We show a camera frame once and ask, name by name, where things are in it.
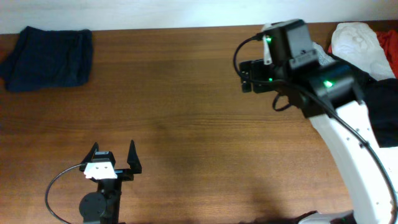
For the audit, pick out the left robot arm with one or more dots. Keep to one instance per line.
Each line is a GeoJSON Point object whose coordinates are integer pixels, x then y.
{"type": "Point", "coordinates": [102, 206]}

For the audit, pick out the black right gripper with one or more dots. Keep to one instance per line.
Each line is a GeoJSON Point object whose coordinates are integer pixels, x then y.
{"type": "Point", "coordinates": [246, 76]}

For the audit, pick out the navy blue shorts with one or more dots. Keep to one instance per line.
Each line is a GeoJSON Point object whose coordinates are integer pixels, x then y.
{"type": "Point", "coordinates": [48, 59]}

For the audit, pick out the red garment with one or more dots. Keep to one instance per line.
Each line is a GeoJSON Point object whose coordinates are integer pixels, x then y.
{"type": "Point", "coordinates": [388, 43]}

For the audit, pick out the white garment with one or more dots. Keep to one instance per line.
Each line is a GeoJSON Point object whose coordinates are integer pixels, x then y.
{"type": "Point", "coordinates": [360, 49]}

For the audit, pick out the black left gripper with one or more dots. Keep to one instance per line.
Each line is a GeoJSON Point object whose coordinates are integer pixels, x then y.
{"type": "Point", "coordinates": [123, 172]}

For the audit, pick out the black shorts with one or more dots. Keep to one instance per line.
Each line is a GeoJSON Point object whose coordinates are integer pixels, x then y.
{"type": "Point", "coordinates": [381, 100]}

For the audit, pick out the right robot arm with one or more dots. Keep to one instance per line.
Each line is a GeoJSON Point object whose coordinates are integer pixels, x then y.
{"type": "Point", "coordinates": [330, 98]}

